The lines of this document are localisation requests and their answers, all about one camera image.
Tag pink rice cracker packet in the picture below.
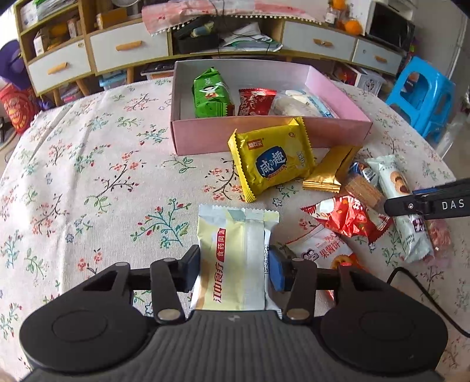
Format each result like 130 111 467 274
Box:
424 220 453 268

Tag floral tablecloth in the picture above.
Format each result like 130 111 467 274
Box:
1 80 469 380

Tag black storage basket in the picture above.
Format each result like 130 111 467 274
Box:
172 16 220 54

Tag clear wafer packet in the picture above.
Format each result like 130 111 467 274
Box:
344 162 386 212

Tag pink cardboard box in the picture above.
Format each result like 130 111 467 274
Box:
170 59 372 155

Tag orange white jam biscuit packet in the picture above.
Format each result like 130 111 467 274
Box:
284 223 365 300

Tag pale green cookie packet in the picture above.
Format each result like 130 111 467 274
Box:
366 155 433 263

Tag green snack packet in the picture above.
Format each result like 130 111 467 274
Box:
192 67 235 119

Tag yellow cracker packet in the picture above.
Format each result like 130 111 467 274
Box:
228 117 315 203

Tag pink cloth runner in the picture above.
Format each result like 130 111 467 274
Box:
142 0 321 35

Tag wooden tv cabinet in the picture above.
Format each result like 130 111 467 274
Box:
13 1 404 96

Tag gold foil snack bar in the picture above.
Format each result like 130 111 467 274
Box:
303 146 361 193

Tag blue plastic stool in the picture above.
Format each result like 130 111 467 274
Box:
386 56 456 143

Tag cream yellow biscuit packet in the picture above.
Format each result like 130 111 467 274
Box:
190 205 280 311

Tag white blue bread packet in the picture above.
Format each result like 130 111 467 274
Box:
270 89 339 119

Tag red lantern bag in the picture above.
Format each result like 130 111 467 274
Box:
0 83 40 135

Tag red white packet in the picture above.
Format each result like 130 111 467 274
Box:
301 195 393 244

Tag orange fruit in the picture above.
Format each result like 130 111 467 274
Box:
343 19 363 36
330 0 347 11

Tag white decorated box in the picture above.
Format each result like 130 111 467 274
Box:
333 62 386 95

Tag purple hat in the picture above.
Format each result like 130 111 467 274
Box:
0 40 31 90

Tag red candy packet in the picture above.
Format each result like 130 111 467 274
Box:
238 88 277 116

